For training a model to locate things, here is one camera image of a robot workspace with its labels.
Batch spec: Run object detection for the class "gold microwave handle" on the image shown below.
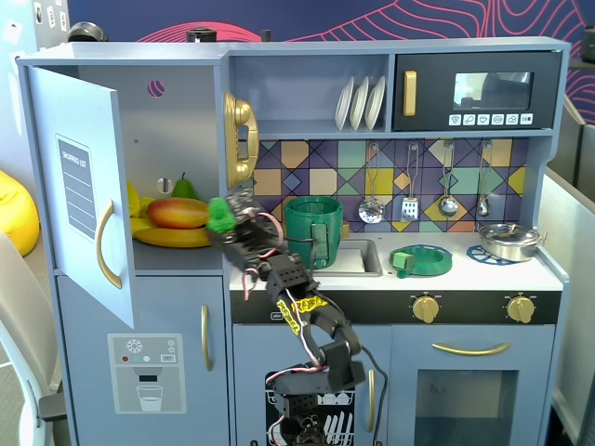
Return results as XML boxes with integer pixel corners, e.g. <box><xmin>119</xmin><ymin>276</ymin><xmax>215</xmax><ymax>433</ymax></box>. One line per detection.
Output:
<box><xmin>402</xmin><ymin>70</ymin><xmax>418</xmax><ymax>118</ymax></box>

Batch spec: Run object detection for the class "white toy plate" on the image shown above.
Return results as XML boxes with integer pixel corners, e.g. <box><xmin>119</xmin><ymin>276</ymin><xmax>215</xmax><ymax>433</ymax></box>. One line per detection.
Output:
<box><xmin>335</xmin><ymin>75</ymin><xmax>356</xmax><ymax>133</ymax></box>
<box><xmin>349</xmin><ymin>74</ymin><xmax>371</xmax><ymax>133</ymax></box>
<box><xmin>363</xmin><ymin>74</ymin><xmax>388</xmax><ymax>132</ymax></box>

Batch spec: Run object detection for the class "gold oven handle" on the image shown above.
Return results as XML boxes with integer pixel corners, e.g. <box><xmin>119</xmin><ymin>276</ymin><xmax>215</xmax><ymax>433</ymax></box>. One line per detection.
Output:
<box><xmin>431</xmin><ymin>342</ymin><xmax>511</xmax><ymax>357</ymax></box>

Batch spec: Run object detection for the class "black short cylinder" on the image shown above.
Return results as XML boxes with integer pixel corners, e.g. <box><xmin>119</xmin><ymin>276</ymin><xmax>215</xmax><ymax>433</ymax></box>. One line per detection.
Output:
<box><xmin>186</xmin><ymin>27</ymin><xmax>218</xmax><ymax>45</ymax></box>

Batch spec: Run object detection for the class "yellow bean bag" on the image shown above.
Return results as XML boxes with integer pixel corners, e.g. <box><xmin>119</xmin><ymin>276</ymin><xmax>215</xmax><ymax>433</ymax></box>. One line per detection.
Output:
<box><xmin>0</xmin><ymin>168</ymin><xmax>41</xmax><ymax>258</ymax></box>

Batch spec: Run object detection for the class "green toy pear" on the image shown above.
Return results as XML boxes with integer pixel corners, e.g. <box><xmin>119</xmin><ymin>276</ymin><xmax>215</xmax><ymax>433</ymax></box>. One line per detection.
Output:
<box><xmin>170</xmin><ymin>172</ymin><xmax>203</xmax><ymax>202</ymax></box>

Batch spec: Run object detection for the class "gold fridge door handle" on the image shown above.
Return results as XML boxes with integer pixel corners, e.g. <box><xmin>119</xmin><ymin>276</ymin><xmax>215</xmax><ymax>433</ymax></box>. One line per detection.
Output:
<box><xmin>200</xmin><ymin>303</ymin><xmax>215</xmax><ymax>373</ymax></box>

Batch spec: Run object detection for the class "green ribbed cup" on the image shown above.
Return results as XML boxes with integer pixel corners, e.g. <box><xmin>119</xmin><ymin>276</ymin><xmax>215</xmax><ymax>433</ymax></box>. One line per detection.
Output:
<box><xmin>284</xmin><ymin>195</ymin><xmax>346</xmax><ymax>271</ymax></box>

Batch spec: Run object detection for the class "blue round trivet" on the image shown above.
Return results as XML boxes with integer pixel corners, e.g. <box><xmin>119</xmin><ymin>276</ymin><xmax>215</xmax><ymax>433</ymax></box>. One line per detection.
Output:
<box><xmin>465</xmin><ymin>243</ymin><xmax>527</xmax><ymax>268</ymax></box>

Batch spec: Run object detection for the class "red yellow toy mango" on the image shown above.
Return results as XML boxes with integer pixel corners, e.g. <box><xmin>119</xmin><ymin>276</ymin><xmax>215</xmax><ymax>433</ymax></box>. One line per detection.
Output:
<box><xmin>146</xmin><ymin>197</ymin><xmax>212</xmax><ymax>230</ymax></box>

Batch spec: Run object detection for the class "gold dishwasher handle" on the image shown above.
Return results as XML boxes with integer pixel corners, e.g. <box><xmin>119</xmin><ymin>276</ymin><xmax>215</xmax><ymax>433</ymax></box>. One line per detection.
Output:
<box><xmin>366</xmin><ymin>368</ymin><xmax>377</xmax><ymax>434</ymax></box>

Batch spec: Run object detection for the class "grey white office chair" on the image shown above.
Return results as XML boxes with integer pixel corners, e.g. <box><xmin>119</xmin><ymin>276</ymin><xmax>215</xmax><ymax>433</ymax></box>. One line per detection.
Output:
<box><xmin>0</xmin><ymin>230</ymin><xmax>67</xmax><ymax>446</ymax></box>

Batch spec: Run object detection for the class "steel toy pot with lid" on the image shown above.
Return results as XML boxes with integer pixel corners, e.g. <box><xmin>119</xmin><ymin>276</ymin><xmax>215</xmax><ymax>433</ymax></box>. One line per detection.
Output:
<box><xmin>473</xmin><ymin>222</ymin><xmax>547</xmax><ymax>263</ymax></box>

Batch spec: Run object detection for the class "steel slotted spatula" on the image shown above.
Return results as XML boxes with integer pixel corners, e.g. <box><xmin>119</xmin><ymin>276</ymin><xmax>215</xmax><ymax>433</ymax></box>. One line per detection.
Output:
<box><xmin>400</xmin><ymin>141</ymin><xmax>420</xmax><ymax>223</ymax></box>

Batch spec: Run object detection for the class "steel skimmer spoon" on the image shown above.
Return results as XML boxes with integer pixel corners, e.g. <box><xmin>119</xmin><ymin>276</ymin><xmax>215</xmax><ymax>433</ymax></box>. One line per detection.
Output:
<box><xmin>357</xmin><ymin>141</ymin><xmax>388</xmax><ymax>224</ymax></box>

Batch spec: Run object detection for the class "blue toy kitchen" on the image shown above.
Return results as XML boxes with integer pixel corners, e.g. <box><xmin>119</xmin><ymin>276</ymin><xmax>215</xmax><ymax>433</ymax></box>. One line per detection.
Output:
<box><xmin>16</xmin><ymin>36</ymin><xmax>574</xmax><ymax>446</ymax></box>

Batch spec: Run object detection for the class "black toy microwave door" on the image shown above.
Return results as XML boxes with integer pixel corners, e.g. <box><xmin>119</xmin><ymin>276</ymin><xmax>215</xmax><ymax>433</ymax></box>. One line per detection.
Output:
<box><xmin>391</xmin><ymin>51</ymin><xmax>563</xmax><ymax>133</ymax></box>

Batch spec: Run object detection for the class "steel ladle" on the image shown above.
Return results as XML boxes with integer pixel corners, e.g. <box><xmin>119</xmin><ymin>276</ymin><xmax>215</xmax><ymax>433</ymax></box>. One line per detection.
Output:
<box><xmin>438</xmin><ymin>140</ymin><xmax>459</xmax><ymax>218</ymax></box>

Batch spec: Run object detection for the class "grey toy sink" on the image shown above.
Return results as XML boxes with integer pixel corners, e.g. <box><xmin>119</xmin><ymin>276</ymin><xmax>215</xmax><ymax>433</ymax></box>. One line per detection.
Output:
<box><xmin>314</xmin><ymin>237</ymin><xmax>384</xmax><ymax>279</ymax></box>

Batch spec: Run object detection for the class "green round dish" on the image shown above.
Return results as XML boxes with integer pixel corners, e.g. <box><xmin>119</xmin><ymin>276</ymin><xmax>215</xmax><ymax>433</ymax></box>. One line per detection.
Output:
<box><xmin>389</xmin><ymin>243</ymin><xmax>454</xmax><ymax>281</ymax></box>

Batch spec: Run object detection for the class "green toy pineapple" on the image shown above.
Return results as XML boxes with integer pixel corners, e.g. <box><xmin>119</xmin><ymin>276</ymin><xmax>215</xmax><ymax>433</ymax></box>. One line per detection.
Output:
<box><xmin>205</xmin><ymin>196</ymin><xmax>237</xmax><ymax>234</ymax></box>

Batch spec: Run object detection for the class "gold stove knob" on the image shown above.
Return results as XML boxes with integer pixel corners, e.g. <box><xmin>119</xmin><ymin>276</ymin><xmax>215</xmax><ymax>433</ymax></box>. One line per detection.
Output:
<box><xmin>506</xmin><ymin>295</ymin><xmax>536</xmax><ymax>325</ymax></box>
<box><xmin>412</xmin><ymin>295</ymin><xmax>441</xmax><ymax>323</ymax></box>

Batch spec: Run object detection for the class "gold toy telephone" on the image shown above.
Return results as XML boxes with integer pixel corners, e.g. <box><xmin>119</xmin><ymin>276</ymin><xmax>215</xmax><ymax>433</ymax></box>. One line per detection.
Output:
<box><xmin>222</xmin><ymin>89</ymin><xmax>260</xmax><ymax>190</ymax></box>

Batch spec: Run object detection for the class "yellow toy banana bunch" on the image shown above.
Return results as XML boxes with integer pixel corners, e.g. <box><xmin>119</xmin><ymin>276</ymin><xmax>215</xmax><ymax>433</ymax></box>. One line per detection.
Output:
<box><xmin>126</xmin><ymin>179</ymin><xmax>218</xmax><ymax>249</ymax></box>

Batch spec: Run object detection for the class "blue shopping list cabinet door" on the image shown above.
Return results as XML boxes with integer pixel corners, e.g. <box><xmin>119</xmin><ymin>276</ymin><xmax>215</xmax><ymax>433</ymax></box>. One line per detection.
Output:
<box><xmin>26</xmin><ymin>64</ymin><xmax>137</xmax><ymax>331</ymax></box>

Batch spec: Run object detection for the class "gold cabinet door handle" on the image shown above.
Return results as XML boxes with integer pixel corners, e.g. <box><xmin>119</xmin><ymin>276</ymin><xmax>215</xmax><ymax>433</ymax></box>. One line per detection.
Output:
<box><xmin>95</xmin><ymin>199</ymin><xmax>124</xmax><ymax>291</ymax></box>

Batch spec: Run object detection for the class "black cable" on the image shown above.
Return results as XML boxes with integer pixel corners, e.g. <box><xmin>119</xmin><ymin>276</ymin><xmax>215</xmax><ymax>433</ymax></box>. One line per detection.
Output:
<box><xmin>358</xmin><ymin>344</ymin><xmax>390</xmax><ymax>446</ymax></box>

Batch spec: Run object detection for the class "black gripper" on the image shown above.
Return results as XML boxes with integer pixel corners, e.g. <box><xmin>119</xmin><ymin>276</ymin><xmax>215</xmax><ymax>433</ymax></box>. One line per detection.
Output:
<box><xmin>206</xmin><ymin>188</ymin><xmax>285</xmax><ymax>274</ymax></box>

